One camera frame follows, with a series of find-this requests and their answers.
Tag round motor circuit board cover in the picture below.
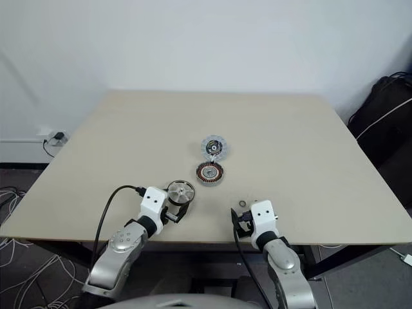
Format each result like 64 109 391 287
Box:
201 135 229 160

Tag white cord on bag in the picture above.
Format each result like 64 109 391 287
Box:
355 98 412 140

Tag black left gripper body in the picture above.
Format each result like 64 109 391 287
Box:
160 205 182 225

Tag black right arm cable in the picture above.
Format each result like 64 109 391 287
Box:
232 221 274 309

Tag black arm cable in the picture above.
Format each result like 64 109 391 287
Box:
91 184 146 268
232 221 274 309

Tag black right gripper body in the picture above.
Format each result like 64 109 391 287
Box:
233 211 256 239

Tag black table frame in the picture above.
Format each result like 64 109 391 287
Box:
19 237 393 281

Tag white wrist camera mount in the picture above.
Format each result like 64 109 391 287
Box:
138 186 170 233
249 200 279 249

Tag white wall socket box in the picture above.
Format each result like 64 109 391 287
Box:
37 127 70 147

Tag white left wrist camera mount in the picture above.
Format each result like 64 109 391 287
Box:
138 186 170 233

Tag white floor cable tangle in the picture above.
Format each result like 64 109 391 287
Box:
0 189 107 309

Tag silver rotor disc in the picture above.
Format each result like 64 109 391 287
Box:
167 179 196 207

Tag black power plug with cable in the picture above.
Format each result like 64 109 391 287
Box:
42 131 66 158

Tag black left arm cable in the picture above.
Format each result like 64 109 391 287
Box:
91 184 146 268

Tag grey rounded robot torso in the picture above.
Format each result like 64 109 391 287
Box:
113 291 248 309

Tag white wall cable trunking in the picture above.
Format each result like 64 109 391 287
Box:
0 138 56 165

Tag copper wound stator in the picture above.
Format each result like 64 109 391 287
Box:
194 161 227 188

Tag white floor power adapter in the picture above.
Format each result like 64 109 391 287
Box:
388 247 412 267

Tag black fabric bag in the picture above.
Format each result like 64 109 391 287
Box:
346 71 412 204

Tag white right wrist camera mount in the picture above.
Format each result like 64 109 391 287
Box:
249 200 279 249

